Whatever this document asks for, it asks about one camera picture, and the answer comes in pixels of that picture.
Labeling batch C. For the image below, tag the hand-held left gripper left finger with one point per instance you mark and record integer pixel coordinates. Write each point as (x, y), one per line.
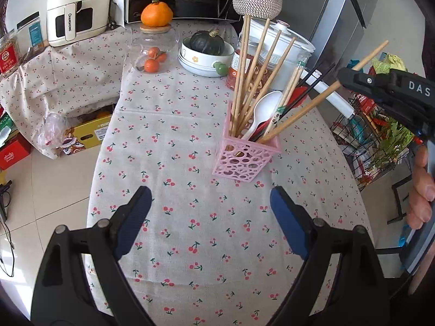
(134, 217)

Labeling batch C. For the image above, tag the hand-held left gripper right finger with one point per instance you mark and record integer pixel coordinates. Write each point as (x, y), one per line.
(289, 220)

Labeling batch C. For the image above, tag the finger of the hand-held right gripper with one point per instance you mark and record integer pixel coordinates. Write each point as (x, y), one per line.
(363, 81)

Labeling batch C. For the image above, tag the black chopstick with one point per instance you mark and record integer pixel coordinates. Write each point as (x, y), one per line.
(311, 86)
(303, 85)

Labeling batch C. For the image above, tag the plain bamboo chopstick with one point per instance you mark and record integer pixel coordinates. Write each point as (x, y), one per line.
(306, 108)

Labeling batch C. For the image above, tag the red plastic spoon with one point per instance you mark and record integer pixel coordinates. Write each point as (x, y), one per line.
(299, 94)

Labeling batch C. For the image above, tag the pink perforated utensil holder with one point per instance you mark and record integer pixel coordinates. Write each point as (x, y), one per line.
(238, 163)

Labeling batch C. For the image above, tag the white plastic spoon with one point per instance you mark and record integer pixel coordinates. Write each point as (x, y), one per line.
(266, 108)

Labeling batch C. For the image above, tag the group of bamboo chopsticks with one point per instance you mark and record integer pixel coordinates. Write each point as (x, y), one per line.
(243, 74)

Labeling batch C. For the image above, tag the person's right hand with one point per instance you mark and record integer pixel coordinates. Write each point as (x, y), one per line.
(419, 193)

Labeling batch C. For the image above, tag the red snack packet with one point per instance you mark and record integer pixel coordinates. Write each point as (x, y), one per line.
(368, 105)

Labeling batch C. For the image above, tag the napa cabbage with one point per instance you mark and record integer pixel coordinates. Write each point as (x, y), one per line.
(390, 61)

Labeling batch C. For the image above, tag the green leafy celery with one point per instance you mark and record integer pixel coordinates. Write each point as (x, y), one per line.
(394, 139)

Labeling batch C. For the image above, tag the cherry print tablecloth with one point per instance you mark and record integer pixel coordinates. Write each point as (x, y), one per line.
(190, 193)

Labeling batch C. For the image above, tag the white electric pot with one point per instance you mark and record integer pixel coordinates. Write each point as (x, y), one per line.
(307, 49)

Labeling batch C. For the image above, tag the grey refrigerator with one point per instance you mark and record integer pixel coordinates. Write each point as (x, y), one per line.
(323, 6)

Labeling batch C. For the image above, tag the yellow cardboard box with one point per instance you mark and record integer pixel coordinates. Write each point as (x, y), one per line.
(91, 132)

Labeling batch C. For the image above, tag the glass jar of snacks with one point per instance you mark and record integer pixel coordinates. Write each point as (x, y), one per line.
(258, 74)

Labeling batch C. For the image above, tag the clear plastic bag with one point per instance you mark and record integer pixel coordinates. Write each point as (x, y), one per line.
(56, 132)

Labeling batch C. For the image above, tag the woven lidded basket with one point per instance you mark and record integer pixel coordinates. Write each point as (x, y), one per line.
(258, 3)

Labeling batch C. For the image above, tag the plastic jar of red fruit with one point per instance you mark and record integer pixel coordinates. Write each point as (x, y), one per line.
(232, 71)

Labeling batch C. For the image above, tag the red cardboard box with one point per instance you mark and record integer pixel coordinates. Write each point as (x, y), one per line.
(15, 152)

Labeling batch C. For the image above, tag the small tangerine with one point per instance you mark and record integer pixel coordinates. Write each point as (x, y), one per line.
(153, 52)
(151, 65)
(162, 57)

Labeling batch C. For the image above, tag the cherry print cover cloth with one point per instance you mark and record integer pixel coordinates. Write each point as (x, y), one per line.
(68, 74)

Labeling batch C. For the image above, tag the green pumpkin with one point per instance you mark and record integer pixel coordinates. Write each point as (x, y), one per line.
(207, 42)

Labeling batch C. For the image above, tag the glass jar with cork lid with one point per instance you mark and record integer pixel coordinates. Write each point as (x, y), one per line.
(156, 40)

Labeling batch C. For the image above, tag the clear container red label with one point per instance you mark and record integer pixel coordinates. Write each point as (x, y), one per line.
(8, 57)

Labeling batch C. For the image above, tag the large orange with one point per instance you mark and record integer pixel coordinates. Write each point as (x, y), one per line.
(156, 13)

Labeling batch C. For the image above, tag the clear container blue label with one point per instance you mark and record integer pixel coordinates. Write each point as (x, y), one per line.
(32, 34)

